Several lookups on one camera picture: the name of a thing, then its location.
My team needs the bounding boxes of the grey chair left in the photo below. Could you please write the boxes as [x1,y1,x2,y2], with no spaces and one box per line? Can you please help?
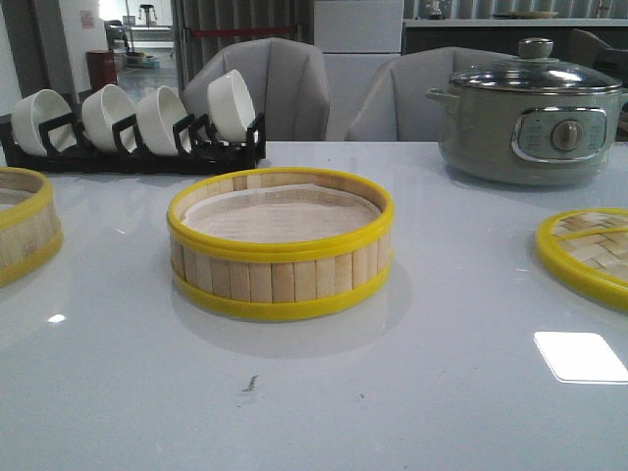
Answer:
[181,37,330,141]

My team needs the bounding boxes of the woven bamboo steamer lid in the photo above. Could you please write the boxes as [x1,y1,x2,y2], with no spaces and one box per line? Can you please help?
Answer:
[535,208,627,311]

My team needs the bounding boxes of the grey chair right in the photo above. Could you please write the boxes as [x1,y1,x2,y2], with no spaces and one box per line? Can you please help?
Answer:
[344,47,509,142]

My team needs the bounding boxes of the grey chair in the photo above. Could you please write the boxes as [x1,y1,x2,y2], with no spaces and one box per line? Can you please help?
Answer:
[181,37,330,141]
[344,47,509,142]

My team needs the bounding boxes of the white bowl far left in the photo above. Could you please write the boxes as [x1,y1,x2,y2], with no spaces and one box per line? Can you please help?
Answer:
[11,89,71,157]

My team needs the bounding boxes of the white bowl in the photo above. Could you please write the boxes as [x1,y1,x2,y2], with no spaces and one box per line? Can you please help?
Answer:
[136,86,188,157]
[207,70,256,143]
[81,83,135,153]
[11,89,71,157]

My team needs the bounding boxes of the white steamer liner paper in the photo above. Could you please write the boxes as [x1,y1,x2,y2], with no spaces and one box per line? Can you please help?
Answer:
[183,183,381,243]

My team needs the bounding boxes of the red bin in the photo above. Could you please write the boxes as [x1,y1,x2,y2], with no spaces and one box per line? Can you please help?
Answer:
[85,50,118,92]

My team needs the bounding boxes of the grey electric cooking pot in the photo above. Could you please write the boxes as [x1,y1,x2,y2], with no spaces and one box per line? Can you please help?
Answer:
[427,85,627,185]

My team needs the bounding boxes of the glass pot lid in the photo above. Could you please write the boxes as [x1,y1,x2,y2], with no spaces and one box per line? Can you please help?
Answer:
[449,37,622,94]

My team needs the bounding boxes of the black dish rack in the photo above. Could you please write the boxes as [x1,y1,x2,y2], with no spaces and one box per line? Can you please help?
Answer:
[1,112,266,176]

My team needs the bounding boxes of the white bowl right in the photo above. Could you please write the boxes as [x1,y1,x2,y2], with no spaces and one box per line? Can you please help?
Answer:
[207,70,256,143]

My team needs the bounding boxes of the white cabinet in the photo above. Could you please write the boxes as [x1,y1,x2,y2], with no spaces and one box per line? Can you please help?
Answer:
[313,1,404,141]

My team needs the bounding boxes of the bamboo steamer tray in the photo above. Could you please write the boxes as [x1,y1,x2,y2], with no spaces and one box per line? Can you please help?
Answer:
[1,167,64,286]
[167,167,394,321]

